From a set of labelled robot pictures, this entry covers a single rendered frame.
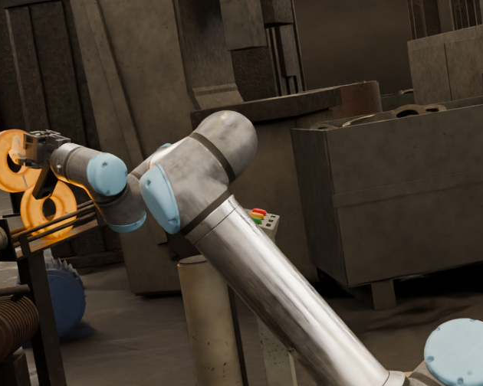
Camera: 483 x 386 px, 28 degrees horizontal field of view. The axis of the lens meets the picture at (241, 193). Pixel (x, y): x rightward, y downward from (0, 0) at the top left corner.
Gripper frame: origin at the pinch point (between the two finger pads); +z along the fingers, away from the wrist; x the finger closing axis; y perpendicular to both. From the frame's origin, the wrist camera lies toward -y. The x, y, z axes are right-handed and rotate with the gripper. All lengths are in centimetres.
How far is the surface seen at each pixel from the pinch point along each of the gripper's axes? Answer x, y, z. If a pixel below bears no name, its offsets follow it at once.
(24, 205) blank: 0.1, -12.5, -4.6
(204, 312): -30, -39, -39
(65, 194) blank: -11.9, -11.4, -5.5
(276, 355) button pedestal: -44, -50, -53
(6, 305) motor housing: 15.3, -30.9, -17.8
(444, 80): -375, -28, 88
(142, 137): -173, -45, 135
